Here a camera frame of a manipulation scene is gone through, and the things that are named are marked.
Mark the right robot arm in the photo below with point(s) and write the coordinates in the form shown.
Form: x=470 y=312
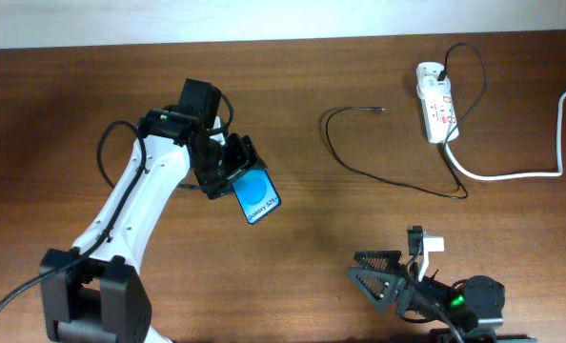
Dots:
x=471 y=308

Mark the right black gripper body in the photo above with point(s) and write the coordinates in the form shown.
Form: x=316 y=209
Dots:
x=439 y=291

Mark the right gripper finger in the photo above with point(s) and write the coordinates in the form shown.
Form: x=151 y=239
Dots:
x=378 y=260
x=377 y=286

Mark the white power strip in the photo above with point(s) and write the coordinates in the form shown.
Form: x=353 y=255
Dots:
x=438 y=112

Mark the white USB charger adapter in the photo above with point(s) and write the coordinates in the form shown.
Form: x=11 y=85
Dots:
x=428 y=86

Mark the blue Samsung Galaxy smartphone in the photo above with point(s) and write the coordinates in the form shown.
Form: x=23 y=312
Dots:
x=256 y=195

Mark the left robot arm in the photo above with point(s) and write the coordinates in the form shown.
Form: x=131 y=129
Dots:
x=95 y=293

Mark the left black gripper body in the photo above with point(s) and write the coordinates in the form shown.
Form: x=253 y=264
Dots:
x=225 y=162

